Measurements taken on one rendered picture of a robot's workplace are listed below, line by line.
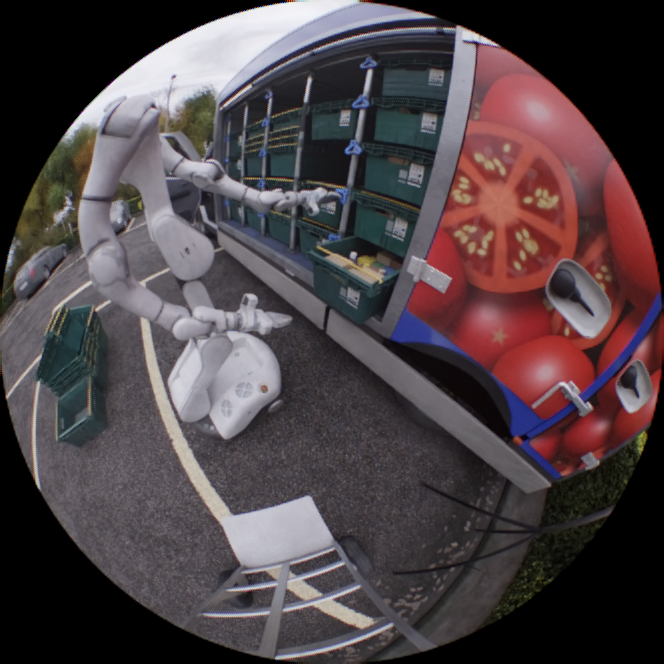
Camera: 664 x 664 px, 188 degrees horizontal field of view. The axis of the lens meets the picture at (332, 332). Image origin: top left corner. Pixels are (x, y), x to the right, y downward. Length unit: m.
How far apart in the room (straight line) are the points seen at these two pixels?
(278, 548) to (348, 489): 0.55
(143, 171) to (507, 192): 1.00
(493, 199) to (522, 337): 0.46
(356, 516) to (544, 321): 1.28
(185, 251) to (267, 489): 1.19
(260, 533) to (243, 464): 0.44
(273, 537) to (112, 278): 1.29
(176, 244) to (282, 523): 1.33
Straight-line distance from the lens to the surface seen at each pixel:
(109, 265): 0.47
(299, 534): 1.30
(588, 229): 0.80
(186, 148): 3.86
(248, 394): 1.04
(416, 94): 1.13
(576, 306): 0.84
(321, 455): 1.29
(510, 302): 0.76
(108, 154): 0.48
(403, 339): 0.97
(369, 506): 1.33
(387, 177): 1.04
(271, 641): 0.65
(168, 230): 0.63
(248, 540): 1.35
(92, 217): 0.48
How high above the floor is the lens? 1.27
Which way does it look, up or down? 45 degrees down
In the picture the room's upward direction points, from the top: 11 degrees clockwise
